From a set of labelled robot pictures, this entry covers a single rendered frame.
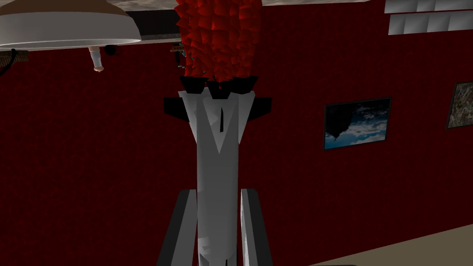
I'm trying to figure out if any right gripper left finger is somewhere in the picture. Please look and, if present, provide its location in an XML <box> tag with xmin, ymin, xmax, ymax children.
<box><xmin>157</xmin><ymin>189</ymin><xmax>199</xmax><ymax>266</ymax></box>

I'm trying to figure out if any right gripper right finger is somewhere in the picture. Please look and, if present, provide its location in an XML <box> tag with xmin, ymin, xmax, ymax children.
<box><xmin>240</xmin><ymin>188</ymin><xmax>274</xmax><ymax>266</ymax></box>

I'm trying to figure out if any white rocket with red flames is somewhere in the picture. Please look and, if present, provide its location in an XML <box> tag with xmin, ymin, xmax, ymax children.
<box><xmin>164</xmin><ymin>0</ymin><xmax>273</xmax><ymax>266</ymax></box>

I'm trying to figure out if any blue sky picture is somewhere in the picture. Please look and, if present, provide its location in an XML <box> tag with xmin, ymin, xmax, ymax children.
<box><xmin>323</xmin><ymin>97</ymin><xmax>392</xmax><ymax>151</ymax></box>

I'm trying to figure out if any white round table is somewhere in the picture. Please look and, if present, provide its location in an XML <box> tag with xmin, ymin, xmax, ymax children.
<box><xmin>0</xmin><ymin>0</ymin><xmax>143</xmax><ymax>73</ymax></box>

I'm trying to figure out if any brown mottled picture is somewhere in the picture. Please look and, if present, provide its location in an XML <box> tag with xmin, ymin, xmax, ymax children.
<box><xmin>445</xmin><ymin>81</ymin><xmax>473</xmax><ymax>130</ymax></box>

